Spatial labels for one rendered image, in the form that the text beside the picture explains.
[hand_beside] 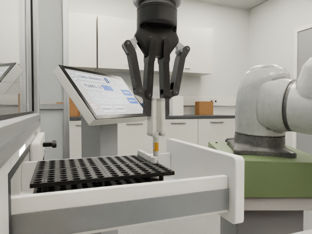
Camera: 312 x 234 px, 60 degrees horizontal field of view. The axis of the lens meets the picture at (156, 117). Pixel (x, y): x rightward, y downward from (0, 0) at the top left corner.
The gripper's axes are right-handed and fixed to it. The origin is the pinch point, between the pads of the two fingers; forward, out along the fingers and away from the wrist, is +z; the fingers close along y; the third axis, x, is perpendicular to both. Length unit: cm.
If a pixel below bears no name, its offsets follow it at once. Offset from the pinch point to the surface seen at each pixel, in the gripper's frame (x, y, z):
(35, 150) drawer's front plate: -19.5, 22.1, 8.2
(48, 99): -160, 23, -8
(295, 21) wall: -259, -312, -133
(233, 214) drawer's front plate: 11.5, -9.2, 15.4
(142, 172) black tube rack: 5.2, 4.2, 9.0
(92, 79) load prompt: -89, 1, -16
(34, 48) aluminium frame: -49, 24, -21
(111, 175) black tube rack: 5.3, 9.5, 9.1
